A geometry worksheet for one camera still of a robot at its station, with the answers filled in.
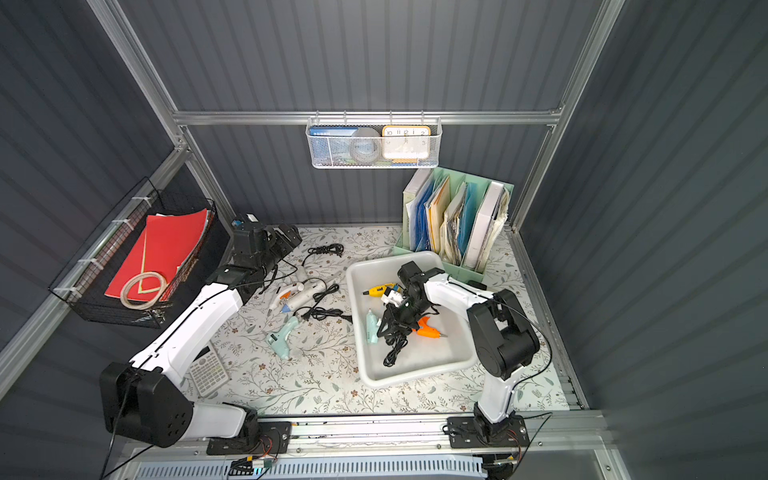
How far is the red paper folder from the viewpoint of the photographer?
28.0 inches

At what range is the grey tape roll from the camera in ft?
2.89

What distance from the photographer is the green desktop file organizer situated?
924 millimetres

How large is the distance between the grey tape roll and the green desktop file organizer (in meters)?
0.15

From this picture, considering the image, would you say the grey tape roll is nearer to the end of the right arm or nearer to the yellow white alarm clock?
the yellow white alarm clock
